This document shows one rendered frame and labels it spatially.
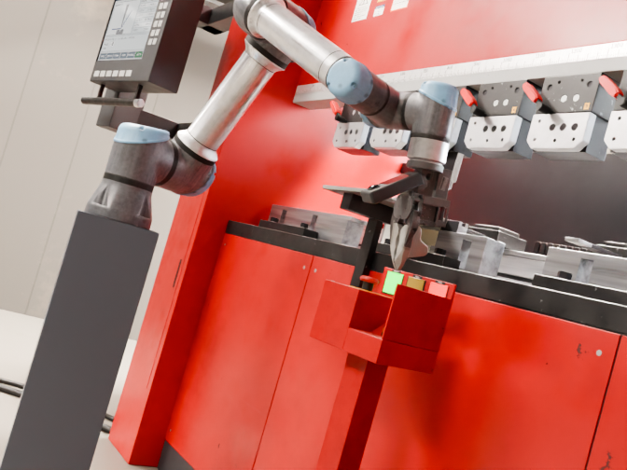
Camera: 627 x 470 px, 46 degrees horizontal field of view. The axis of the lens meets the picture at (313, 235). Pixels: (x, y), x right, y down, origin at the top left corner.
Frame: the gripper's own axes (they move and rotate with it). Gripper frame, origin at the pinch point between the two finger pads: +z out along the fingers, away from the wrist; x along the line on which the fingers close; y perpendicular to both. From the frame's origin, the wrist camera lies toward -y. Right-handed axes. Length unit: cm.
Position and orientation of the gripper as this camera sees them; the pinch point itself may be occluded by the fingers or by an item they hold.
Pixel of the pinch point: (395, 263)
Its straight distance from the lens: 141.8
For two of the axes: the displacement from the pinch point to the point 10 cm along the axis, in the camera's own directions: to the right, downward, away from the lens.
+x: -3.3, -1.0, 9.4
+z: -1.9, 9.8, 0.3
